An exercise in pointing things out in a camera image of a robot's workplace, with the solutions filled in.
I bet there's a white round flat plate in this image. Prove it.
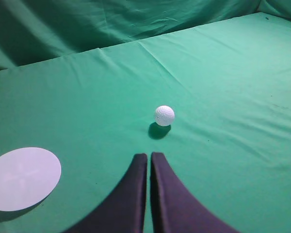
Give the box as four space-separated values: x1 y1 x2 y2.
0 147 62 212

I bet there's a white dimpled golf ball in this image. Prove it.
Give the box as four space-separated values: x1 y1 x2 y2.
155 105 175 127

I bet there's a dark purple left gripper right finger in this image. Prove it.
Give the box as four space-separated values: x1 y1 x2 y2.
151 152 237 233

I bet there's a green cloth backdrop and tablecover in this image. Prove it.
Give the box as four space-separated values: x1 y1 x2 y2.
0 0 291 233

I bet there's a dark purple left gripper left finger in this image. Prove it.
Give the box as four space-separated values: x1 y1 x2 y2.
65 153 147 233

